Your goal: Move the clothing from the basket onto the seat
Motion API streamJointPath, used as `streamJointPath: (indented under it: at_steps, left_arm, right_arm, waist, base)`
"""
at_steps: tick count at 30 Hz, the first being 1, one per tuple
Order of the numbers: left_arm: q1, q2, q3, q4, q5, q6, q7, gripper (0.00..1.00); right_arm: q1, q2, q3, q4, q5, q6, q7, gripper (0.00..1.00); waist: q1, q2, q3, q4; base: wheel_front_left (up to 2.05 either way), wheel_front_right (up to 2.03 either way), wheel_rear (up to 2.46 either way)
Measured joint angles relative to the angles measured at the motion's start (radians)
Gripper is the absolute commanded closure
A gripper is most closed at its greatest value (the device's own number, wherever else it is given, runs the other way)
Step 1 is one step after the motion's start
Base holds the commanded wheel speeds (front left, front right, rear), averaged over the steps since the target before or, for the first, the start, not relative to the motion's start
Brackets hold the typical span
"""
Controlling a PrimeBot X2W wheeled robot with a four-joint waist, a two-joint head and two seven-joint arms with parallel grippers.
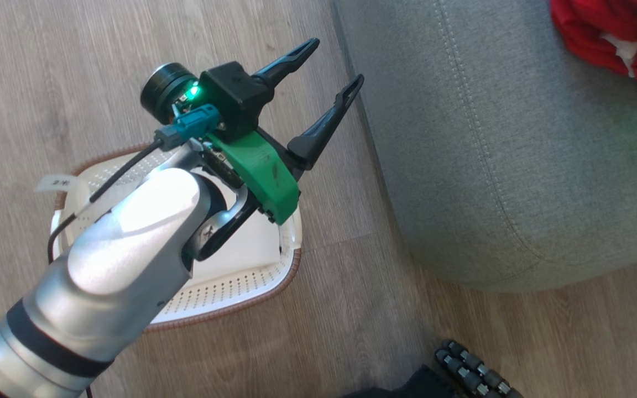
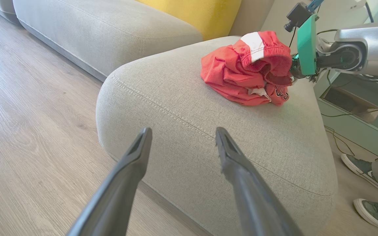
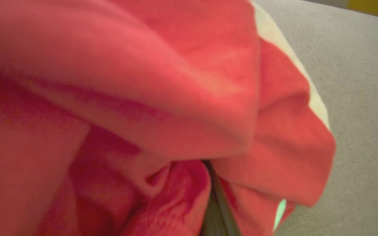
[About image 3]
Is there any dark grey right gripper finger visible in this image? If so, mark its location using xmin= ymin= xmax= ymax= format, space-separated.
xmin=201 ymin=160 xmax=242 ymax=236

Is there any red garment with white stripes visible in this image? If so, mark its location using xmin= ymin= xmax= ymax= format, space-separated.
xmin=0 ymin=0 xmax=336 ymax=236

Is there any grey fabric sofa seat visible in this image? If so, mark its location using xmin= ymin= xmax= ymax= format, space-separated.
xmin=253 ymin=0 xmax=378 ymax=236

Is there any yellow panel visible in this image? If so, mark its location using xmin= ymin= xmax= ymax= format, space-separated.
xmin=347 ymin=0 xmax=378 ymax=23

